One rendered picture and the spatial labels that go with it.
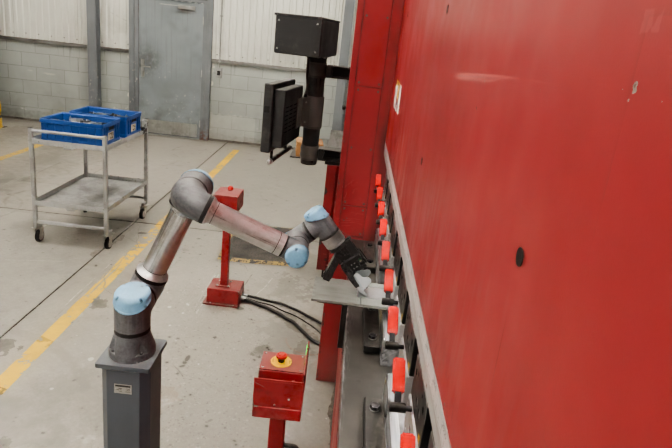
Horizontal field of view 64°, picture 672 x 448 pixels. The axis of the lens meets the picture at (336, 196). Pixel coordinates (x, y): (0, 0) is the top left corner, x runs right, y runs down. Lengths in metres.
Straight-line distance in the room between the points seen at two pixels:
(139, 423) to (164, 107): 7.48
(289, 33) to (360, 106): 0.52
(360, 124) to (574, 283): 2.29
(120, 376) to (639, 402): 1.79
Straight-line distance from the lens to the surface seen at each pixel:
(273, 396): 1.86
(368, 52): 2.62
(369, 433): 1.52
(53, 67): 9.88
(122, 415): 2.09
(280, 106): 2.84
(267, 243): 1.73
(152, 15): 9.16
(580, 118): 0.44
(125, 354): 1.96
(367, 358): 1.85
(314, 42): 2.78
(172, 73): 9.09
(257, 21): 8.79
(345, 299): 1.91
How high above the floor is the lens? 1.88
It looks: 17 degrees down
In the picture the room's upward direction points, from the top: 6 degrees clockwise
